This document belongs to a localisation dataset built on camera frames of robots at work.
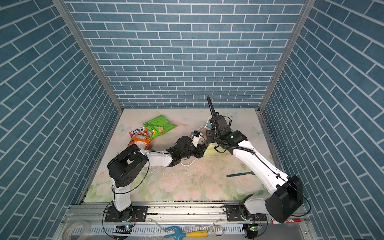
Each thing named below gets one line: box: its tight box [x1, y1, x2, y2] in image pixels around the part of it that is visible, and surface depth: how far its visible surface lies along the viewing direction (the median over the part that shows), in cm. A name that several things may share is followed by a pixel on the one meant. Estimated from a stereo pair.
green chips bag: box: [142, 115, 178, 140], surface depth 101 cm
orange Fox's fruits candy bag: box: [129, 126, 152, 143], surface depth 98 cm
